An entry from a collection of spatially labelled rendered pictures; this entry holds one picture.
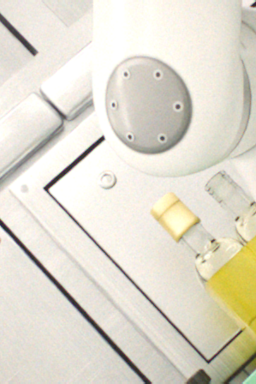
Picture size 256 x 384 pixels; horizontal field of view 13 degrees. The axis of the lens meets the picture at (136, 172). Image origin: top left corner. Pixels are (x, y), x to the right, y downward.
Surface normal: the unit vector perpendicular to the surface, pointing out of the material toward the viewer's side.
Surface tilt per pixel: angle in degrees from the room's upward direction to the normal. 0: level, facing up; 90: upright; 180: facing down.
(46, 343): 91
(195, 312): 90
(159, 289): 90
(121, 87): 82
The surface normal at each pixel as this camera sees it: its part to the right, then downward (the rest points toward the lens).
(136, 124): -0.56, 0.25
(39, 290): 0.00, -0.27
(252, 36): 0.59, -0.65
